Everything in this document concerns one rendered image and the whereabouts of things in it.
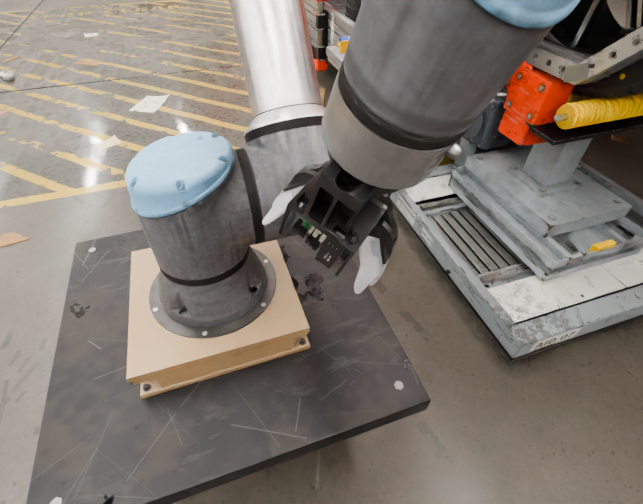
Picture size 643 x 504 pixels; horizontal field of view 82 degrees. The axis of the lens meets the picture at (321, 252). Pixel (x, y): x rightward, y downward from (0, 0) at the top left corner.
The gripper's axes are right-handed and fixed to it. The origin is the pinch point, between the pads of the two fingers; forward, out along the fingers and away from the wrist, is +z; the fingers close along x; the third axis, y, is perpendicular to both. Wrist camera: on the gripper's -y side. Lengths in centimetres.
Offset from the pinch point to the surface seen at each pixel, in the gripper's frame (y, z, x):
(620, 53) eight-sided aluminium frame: -70, -8, 23
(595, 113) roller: -74, 5, 30
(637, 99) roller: -85, 2, 37
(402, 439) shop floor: 2, 47, 38
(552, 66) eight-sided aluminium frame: -77, 3, 15
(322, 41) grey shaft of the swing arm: -174, 100, -86
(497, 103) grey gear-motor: -98, 29, 13
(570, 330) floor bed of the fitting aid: -45, 36, 62
